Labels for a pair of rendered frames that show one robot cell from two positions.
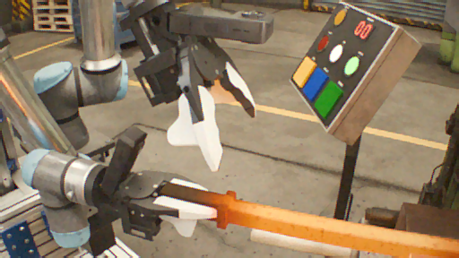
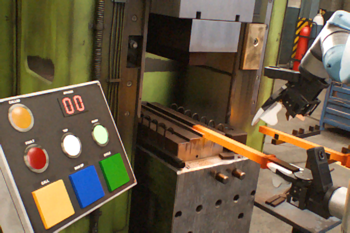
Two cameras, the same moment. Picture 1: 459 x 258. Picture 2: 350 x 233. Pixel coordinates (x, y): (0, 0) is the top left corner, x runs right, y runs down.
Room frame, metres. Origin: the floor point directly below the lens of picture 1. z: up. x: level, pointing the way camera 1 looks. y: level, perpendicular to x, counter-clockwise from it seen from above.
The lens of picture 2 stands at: (1.50, 0.36, 1.42)
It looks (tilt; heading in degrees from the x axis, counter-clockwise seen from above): 16 degrees down; 213
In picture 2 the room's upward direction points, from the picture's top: 6 degrees clockwise
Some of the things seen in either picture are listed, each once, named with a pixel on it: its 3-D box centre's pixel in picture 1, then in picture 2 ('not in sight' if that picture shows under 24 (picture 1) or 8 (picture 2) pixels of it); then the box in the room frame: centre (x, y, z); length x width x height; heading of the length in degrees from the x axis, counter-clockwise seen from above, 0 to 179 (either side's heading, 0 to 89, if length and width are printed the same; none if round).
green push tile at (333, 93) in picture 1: (330, 100); (113, 171); (0.80, -0.24, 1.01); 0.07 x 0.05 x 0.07; 6
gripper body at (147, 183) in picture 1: (130, 198); (314, 192); (0.47, 0.15, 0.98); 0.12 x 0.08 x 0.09; 71
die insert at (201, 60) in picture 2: not in sight; (171, 49); (0.25, -0.48, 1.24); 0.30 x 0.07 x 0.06; 71
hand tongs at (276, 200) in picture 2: not in sight; (303, 183); (-0.22, -0.04, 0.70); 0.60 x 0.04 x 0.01; 173
